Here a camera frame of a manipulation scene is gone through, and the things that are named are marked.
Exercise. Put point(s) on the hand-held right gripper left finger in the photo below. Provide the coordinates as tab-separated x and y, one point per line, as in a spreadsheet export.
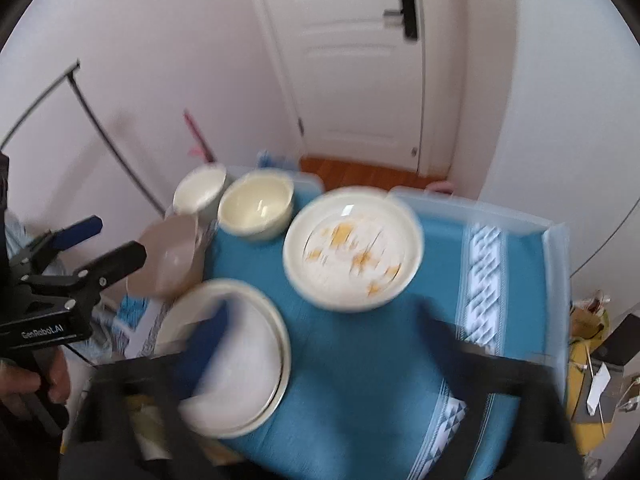
212	340

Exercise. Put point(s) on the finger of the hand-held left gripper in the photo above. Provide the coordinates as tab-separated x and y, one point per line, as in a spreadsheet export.
82	226
117	260

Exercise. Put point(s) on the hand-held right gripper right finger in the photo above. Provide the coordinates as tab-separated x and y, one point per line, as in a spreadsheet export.
450	335

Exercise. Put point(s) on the white gold-rimmed plate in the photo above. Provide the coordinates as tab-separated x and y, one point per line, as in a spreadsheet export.
250	360

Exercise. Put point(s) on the brown square bowl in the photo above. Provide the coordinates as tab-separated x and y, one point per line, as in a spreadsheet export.
170	255

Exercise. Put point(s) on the cream bowl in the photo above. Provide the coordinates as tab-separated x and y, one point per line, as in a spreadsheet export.
197	190
255	205

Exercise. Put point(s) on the person's left hand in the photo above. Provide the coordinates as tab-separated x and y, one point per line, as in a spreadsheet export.
15	380

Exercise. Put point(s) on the blue patterned tablecloth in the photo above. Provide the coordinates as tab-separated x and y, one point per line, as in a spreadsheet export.
360	370

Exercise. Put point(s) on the black clothes rack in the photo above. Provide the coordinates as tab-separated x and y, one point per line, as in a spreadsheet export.
40	101

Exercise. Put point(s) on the pink slipper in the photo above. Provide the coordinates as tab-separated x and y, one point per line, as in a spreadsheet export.
440	186

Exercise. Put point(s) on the white paper sheet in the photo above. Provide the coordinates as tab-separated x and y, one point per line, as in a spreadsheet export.
597	390

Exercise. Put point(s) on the black board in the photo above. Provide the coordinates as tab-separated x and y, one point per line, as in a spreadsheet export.
622	340

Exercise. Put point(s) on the white panel door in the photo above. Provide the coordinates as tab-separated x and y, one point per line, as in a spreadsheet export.
350	60

